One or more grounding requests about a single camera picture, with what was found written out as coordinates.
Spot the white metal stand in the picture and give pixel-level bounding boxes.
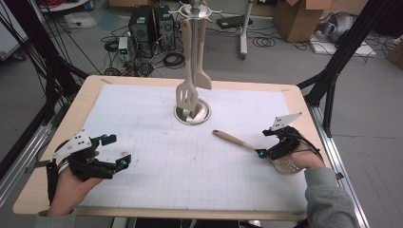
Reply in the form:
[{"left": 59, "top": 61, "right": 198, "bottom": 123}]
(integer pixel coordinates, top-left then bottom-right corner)
[{"left": 240, "top": 0, "right": 255, "bottom": 61}]

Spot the person's left hand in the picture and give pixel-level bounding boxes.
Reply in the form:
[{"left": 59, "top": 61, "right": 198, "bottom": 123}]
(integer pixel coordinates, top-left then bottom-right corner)
[{"left": 47, "top": 150, "right": 104, "bottom": 218}]

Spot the thin black cable coil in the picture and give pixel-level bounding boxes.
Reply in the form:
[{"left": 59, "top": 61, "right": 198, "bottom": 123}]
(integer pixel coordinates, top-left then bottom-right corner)
[{"left": 252, "top": 36, "right": 277, "bottom": 48}]

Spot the white grid paper mat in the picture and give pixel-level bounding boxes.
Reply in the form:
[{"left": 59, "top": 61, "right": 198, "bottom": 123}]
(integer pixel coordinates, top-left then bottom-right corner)
[{"left": 80, "top": 83, "right": 310, "bottom": 213}]

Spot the steel utensil stand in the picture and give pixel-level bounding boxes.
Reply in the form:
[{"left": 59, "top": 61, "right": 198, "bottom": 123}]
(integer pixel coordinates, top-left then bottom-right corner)
[{"left": 169, "top": 0, "right": 222, "bottom": 126}]

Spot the white flat board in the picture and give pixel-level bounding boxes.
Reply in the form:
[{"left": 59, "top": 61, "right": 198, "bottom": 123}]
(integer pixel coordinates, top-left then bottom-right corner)
[{"left": 309, "top": 32, "right": 377, "bottom": 59}]

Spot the open cardboard box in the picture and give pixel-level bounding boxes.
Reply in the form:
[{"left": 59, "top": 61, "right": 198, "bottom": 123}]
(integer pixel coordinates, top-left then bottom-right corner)
[{"left": 273, "top": 0, "right": 370, "bottom": 43}]

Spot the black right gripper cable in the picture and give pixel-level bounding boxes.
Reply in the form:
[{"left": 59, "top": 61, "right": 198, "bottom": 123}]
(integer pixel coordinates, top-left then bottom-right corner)
[{"left": 297, "top": 133, "right": 325, "bottom": 162}]

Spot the grey bag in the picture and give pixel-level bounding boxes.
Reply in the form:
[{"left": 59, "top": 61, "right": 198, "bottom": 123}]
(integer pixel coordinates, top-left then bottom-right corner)
[{"left": 317, "top": 11, "right": 356, "bottom": 44}]

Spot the beige slotted spatula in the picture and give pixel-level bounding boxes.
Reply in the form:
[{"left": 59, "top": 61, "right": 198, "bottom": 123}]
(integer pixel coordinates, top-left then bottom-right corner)
[{"left": 175, "top": 19, "right": 200, "bottom": 112}]

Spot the thick black cable coil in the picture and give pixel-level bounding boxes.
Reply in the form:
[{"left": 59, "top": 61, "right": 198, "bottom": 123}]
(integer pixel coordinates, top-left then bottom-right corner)
[{"left": 163, "top": 51, "right": 186, "bottom": 69}]

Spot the small grey power supply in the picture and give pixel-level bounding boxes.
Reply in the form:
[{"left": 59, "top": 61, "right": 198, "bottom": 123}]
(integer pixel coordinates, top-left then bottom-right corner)
[{"left": 118, "top": 36, "right": 130, "bottom": 62}]

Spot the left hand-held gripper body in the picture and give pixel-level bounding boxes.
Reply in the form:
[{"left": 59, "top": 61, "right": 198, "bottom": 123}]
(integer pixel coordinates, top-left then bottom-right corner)
[{"left": 51, "top": 127, "right": 118, "bottom": 182}]

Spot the person's right hand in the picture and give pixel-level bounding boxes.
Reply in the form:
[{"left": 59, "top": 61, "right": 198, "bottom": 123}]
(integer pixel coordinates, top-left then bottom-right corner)
[{"left": 278, "top": 142, "right": 326, "bottom": 174}]

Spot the flat black device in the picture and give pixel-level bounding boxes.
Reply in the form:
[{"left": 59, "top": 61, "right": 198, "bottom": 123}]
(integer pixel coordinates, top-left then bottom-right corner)
[{"left": 217, "top": 14, "right": 254, "bottom": 30}]

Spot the black metal frame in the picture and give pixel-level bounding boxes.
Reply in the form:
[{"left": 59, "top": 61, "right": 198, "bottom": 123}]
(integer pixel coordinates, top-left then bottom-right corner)
[
  {"left": 0, "top": 0, "right": 90, "bottom": 127},
  {"left": 297, "top": 0, "right": 395, "bottom": 138}
]

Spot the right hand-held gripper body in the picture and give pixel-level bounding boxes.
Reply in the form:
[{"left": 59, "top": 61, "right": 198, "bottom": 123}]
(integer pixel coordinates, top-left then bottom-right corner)
[{"left": 261, "top": 111, "right": 304, "bottom": 162}]

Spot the beige perforated skimmer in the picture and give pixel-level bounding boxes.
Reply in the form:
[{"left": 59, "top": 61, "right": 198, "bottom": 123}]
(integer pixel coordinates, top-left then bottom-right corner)
[{"left": 212, "top": 128, "right": 306, "bottom": 176}]

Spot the aluminium rail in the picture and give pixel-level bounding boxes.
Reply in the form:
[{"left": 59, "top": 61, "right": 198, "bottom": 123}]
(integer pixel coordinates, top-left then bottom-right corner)
[
  {"left": 0, "top": 122, "right": 55, "bottom": 208},
  {"left": 305, "top": 104, "right": 371, "bottom": 228}
]

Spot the beige solid spatula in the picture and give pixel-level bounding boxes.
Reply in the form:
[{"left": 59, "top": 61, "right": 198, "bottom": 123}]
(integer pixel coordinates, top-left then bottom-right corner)
[{"left": 194, "top": 1, "right": 213, "bottom": 90}]

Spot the large black computer tower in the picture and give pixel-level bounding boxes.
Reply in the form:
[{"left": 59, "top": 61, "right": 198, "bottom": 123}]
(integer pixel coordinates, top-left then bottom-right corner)
[{"left": 127, "top": 5, "right": 156, "bottom": 59}]

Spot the narrow black computer tower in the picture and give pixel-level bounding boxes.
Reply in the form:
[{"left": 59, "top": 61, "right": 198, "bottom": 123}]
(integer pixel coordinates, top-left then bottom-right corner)
[{"left": 154, "top": 5, "right": 176, "bottom": 52}]

